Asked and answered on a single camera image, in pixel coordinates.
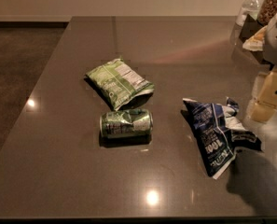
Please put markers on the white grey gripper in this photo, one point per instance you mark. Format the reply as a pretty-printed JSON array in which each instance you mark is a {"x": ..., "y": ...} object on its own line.
[{"x": 265, "y": 87}]

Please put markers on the blue chip bag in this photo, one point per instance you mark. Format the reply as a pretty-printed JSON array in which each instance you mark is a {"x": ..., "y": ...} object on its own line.
[{"x": 219, "y": 134}]

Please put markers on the green jalapeno chip bag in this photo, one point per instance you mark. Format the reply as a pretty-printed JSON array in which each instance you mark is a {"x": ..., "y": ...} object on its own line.
[{"x": 118, "y": 83}]

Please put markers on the yellow white snack packet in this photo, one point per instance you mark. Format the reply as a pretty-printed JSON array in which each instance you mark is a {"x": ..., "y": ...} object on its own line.
[{"x": 256, "y": 41}]

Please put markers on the dark box stand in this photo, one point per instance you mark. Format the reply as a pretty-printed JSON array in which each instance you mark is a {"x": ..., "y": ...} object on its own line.
[{"x": 250, "y": 27}]

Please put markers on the clear plastic bottle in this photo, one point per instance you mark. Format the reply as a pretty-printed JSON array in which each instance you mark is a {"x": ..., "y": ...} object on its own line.
[{"x": 248, "y": 8}]

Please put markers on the crushed green soda can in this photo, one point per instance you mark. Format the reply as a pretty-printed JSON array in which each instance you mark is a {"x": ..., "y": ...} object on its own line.
[{"x": 126, "y": 123}]

